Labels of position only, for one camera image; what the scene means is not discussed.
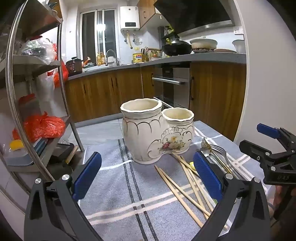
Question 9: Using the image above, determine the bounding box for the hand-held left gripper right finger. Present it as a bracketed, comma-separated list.
[193, 151, 271, 241]

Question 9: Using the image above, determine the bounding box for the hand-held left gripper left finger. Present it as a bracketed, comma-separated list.
[24, 152, 103, 241]

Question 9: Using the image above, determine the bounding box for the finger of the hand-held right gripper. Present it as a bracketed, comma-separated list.
[257, 123, 296, 151]
[239, 140, 281, 163]

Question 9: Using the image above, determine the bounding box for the silver fork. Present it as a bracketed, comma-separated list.
[209, 144, 245, 181]

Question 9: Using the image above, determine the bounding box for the gold fork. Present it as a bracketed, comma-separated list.
[201, 137, 233, 175]

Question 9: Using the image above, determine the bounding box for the cream ceramic double utensil holder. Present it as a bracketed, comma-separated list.
[120, 98, 195, 165]

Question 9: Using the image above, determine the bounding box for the person's right hand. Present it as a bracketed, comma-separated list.
[272, 185, 282, 210]

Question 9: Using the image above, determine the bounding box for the grey checked tablecloth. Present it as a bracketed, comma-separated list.
[76, 119, 269, 241]

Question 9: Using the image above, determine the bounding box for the large wooden lower cabinet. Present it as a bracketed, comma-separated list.
[190, 61, 247, 142]

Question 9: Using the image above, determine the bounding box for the large red plastic bag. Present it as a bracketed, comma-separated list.
[13, 112, 67, 143]

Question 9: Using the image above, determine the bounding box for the wooden lower cabinet double door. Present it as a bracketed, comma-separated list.
[65, 68, 142, 123]

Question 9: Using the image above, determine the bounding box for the grey kitchen countertop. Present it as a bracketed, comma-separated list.
[67, 53, 247, 81]

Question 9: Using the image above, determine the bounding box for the built-in oven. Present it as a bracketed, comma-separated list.
[151, 62, 191, 110]

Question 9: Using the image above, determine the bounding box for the white plastic bag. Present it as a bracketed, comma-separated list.
[35, 69, 56, 102]

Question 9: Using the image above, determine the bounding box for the hanging red plastic bag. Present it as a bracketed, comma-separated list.
[47, 44, 69, 88]

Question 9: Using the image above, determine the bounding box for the white cooking pot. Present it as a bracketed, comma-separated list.
[190, 38, 218, 54]

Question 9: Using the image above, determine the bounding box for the dark red rice cooker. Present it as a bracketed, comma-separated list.
[65, 57, 83, 76]

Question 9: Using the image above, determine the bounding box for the narrow wooden lower cabinet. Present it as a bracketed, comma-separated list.
[141, 66, 155, 98]

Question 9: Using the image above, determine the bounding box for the metal faucet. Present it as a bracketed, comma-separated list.
[106, 49, 120, 67]

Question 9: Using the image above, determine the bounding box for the black wok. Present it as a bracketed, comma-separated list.
[148, 40, 192, 56]

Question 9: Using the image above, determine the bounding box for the metal shelf rack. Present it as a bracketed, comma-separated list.
[0, 0, 85, 186]

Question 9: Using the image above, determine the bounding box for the clear plastic bag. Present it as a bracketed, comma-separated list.
[21, 38, 57, 65]

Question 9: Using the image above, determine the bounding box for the black range hood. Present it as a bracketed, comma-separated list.
[154, 0, 234, 36]

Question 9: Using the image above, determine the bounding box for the black spice rack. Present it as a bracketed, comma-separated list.
[158, 25, 181, 44]

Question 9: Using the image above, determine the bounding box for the window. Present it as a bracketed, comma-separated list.
[80, 9, 117, 65]

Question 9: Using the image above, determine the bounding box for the white water heater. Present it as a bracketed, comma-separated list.
[120, 6, 141, 31]

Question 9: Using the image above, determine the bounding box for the wooden upper cabinet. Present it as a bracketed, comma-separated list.
[136, 0, 163, 30]

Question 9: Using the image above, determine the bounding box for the black pan wooden handle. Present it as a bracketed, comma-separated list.
[52, 143, 79, 164]

